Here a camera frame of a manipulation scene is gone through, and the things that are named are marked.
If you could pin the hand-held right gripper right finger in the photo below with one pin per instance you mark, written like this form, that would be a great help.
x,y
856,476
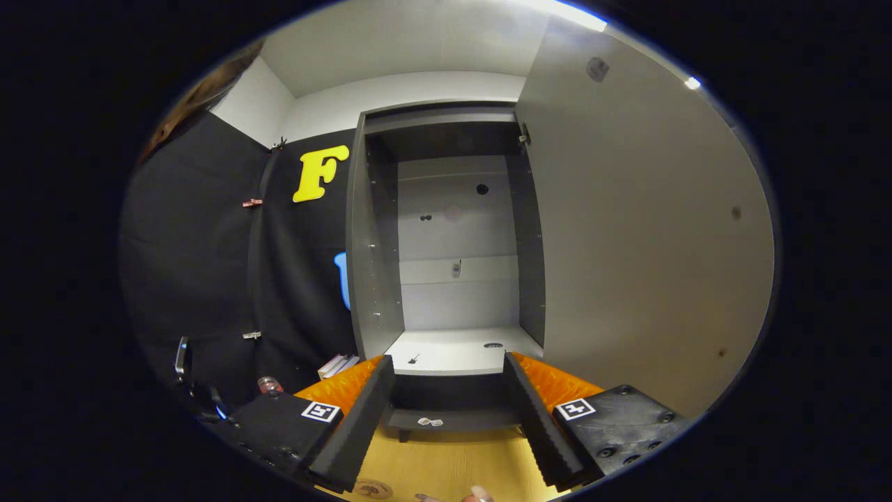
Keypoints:
x,y
536,425

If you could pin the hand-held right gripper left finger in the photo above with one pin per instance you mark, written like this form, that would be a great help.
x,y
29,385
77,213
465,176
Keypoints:
x,y
362,432

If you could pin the clear plastic bottle red cap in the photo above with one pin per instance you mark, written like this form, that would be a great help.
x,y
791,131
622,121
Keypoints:
x,y
270,385

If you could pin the grey cabinet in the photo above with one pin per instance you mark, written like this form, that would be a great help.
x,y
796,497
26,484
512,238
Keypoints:
x,y
453,300

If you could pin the grey cabinet door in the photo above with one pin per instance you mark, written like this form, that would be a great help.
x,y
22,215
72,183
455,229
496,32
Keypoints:
x,y
641,230

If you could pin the metal door hinge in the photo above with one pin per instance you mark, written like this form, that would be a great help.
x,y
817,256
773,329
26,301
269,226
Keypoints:
x,y
524,134

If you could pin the black backdrop cloth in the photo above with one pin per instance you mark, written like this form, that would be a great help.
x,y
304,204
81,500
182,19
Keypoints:
x,y
195,244

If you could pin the black clip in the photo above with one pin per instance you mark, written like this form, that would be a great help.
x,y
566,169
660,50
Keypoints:
x,y
279,144

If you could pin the person's head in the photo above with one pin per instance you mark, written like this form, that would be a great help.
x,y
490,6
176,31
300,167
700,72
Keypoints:
x,y
202,90

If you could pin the small ceiling light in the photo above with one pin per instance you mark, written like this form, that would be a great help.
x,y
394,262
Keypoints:
x,y
692,83

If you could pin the long ceiling light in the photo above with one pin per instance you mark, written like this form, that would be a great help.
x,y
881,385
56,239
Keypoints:
x,y
564,11

